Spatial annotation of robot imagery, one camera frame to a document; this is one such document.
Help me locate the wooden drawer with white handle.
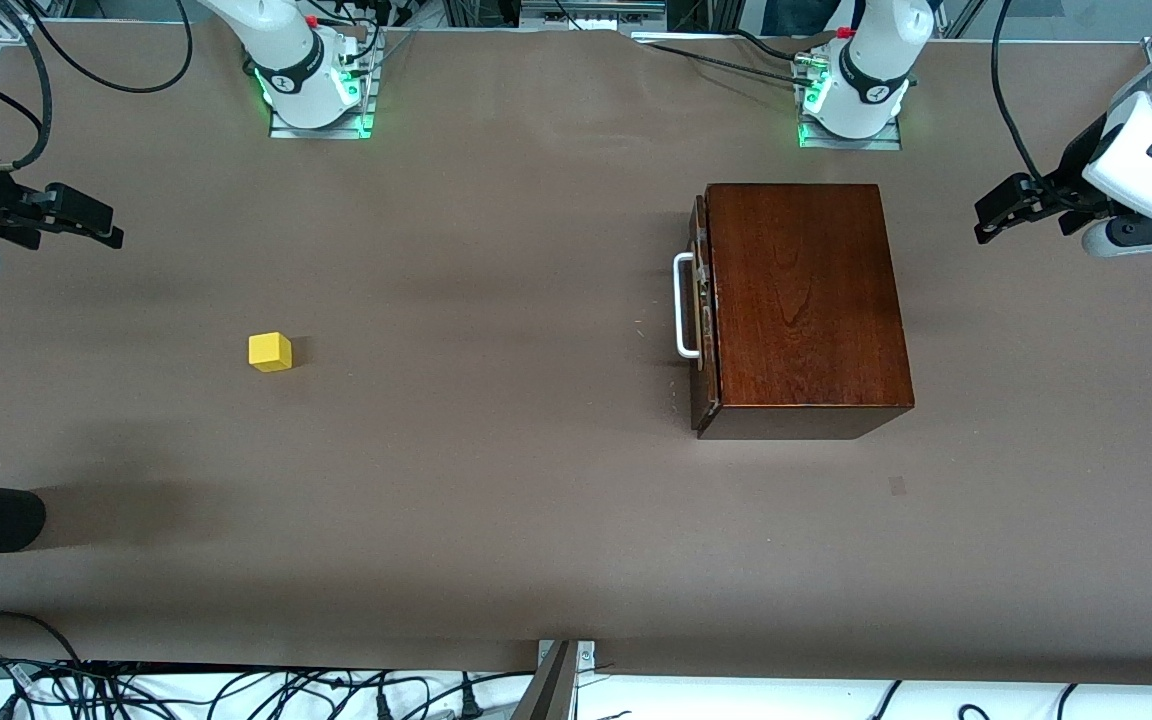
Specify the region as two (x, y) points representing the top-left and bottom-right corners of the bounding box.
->
(673, 195), (723, 428)

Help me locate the black arcing cable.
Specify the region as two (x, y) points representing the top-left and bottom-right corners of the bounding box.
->
(0, 610), (87, 669)

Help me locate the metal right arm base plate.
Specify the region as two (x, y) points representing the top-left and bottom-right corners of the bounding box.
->
(269, 40), (377, 140)

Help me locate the black cable on table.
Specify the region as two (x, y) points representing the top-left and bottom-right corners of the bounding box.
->
(633, 35), (822, 87)

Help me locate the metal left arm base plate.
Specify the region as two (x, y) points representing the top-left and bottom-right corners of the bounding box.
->
(796, 55), (904, 151)

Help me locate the silver mounting bracket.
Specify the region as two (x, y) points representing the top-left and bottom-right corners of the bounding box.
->
(536, 640), (597, 683)

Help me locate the black looping cable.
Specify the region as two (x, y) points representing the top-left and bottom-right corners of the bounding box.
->
(21, 0), (195, 95)

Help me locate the brown table cover sheet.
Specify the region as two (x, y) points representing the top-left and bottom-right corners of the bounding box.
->
(0, 22), (1152, 689)

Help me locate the black cable bundle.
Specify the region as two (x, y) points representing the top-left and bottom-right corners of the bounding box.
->
(0, 652), (537, 720)

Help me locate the yellow wooden block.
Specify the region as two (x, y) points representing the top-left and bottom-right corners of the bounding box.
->
(248, 332), (293, 373)

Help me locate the dark brown wooden cabinet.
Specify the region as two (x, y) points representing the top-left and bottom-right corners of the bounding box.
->
(691, 183), (915, 441)

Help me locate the dark grey camera post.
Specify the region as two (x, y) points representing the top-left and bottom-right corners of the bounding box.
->
(511, 640), (577, 720)

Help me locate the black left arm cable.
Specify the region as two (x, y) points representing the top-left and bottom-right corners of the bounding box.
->
(992, 0), (1072, 191)

